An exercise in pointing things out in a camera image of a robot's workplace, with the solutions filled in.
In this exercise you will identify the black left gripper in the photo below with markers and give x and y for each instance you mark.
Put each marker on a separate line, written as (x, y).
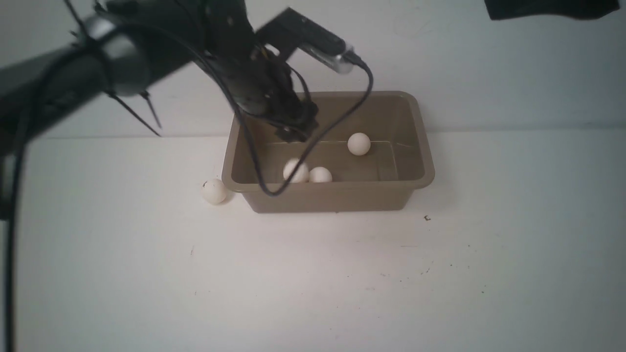
(252, 64)

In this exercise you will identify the white ping-pong ball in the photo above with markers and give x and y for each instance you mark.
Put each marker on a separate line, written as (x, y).
(359, 144)
(214, 191)
(301, 175)
(320, 175)

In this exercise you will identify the brown plastic bin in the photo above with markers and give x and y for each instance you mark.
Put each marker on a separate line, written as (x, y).
(398, 163)

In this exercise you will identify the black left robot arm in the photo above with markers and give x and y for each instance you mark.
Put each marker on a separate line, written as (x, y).
(127, 46)

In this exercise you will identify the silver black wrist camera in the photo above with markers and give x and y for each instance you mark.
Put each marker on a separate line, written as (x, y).
(290, 31)

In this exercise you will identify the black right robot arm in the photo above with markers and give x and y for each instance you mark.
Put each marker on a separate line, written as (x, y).
(499, 10)

